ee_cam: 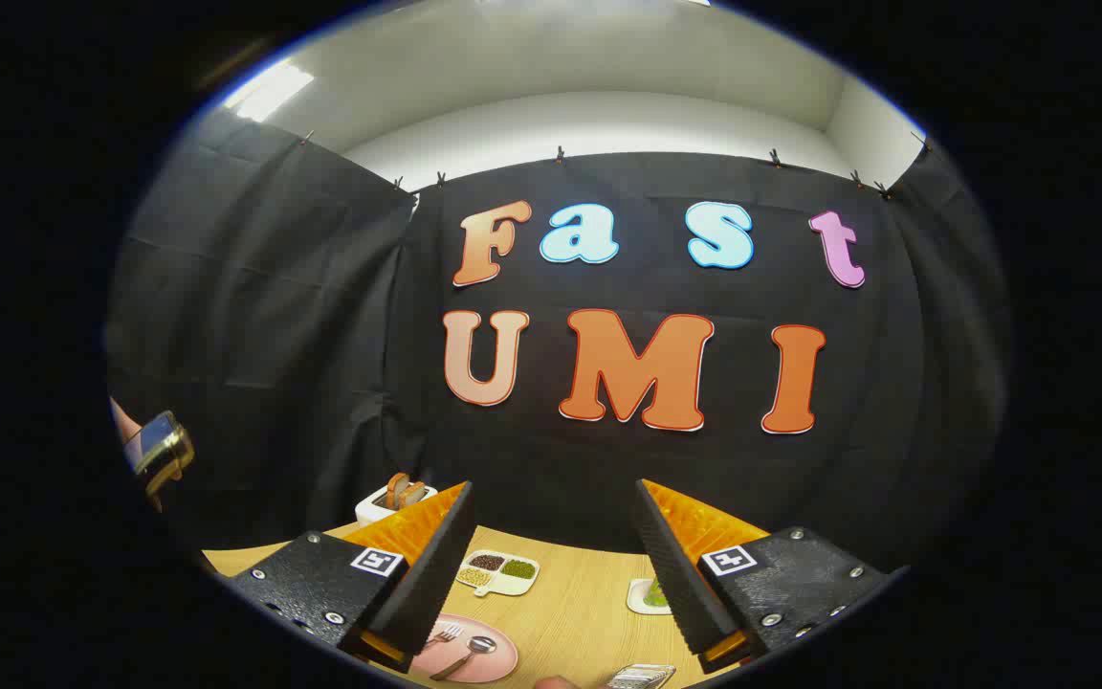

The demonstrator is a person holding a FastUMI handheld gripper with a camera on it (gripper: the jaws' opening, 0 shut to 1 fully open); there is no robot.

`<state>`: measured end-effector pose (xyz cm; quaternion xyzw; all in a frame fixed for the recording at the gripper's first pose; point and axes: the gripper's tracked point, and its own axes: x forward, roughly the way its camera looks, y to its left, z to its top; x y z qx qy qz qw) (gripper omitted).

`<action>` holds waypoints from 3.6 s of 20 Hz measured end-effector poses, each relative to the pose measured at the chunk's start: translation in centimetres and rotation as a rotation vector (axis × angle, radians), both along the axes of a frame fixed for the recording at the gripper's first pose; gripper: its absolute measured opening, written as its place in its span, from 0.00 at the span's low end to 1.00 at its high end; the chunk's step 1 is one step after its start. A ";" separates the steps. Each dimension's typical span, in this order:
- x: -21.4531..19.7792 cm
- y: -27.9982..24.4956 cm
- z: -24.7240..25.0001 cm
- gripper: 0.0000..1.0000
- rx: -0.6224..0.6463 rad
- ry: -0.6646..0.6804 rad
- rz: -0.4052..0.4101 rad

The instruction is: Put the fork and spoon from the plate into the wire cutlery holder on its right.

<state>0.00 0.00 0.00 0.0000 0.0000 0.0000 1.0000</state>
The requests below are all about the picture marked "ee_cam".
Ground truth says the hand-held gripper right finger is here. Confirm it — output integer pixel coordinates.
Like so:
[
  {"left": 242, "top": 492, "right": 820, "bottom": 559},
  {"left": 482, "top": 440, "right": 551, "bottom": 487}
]
[{"left": 631, "top": 478, "right": 908, "bottom": 676}]

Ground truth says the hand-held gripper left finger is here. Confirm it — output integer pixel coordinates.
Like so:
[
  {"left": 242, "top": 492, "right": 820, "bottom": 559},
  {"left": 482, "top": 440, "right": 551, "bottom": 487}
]
[{"left": 224, "top": 480, "right": 476, "bottom": 674}]

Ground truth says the wooden-handled metal spoon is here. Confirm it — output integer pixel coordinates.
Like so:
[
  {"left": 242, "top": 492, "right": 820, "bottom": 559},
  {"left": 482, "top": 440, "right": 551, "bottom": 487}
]
[{"left": 430, "top": 635, "right": 497, "bottom": 681}]

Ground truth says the white square coaster plate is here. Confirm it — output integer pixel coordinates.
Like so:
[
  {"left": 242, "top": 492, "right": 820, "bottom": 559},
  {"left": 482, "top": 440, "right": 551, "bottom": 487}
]
[{"left": 627, "top": 578, "right": 674, "bottom": 615}]

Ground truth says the white divided snack tray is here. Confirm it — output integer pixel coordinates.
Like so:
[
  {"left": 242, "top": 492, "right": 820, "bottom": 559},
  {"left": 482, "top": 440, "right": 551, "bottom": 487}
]
[{"left": 455, "top": 549, "right": 540, "bottom": 599}]

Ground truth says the white toaster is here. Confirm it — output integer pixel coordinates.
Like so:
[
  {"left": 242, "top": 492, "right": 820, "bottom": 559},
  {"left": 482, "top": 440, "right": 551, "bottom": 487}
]
[{"left": 355, "top": 473, "right": 439, "bottom": 527}]

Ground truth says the pink round plate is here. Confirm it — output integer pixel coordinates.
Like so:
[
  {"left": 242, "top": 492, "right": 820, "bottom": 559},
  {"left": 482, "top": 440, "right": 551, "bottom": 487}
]
[{"left": 414, "top": 613, "right": 519, "bottom": 684}]

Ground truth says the metal wire cutlery rack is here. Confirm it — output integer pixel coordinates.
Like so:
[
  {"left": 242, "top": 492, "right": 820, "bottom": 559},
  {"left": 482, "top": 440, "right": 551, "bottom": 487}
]
[{"left": 606, "top": 663, "right": 676, "bottom": 689}]

